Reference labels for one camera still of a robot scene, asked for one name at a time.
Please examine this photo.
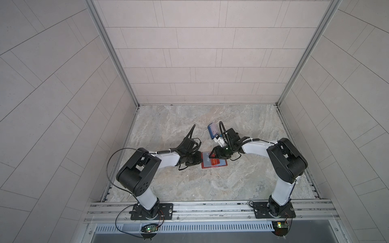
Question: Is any white pink VIP card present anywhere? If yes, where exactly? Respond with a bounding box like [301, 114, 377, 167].
[209, 123, 218, 137]

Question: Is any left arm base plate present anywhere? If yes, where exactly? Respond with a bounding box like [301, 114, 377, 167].
[130, 202, 174, 220]

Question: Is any aluminium mounting rail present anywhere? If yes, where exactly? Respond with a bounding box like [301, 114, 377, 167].
[83, 199, 340, 223]

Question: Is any left black cable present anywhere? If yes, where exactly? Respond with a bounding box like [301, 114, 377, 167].
[105, 147, 143, 195]

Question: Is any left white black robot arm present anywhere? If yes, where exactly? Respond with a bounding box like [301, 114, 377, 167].
[116, 137, 203, 219]

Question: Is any left green circuit board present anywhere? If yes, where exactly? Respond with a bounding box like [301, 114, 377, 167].
[141, 224, 159, 233]

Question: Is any right circuit board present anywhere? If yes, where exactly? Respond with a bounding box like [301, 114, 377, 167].
[272, 221, 289, 237]

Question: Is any red card holder wallet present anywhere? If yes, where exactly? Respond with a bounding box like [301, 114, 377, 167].
[201, 152, 228, 169]

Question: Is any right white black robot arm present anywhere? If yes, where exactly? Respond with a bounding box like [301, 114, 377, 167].
[208, 123, 308, 219]

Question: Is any white ventilation grille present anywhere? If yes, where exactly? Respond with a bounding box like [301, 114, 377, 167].
[95, 221, 275, 234]

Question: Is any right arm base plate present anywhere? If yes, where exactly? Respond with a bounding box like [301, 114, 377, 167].
[249, 201, 296, 219]

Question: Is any red credit card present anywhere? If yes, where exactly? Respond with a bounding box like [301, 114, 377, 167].
[210, 158, 220, 167]

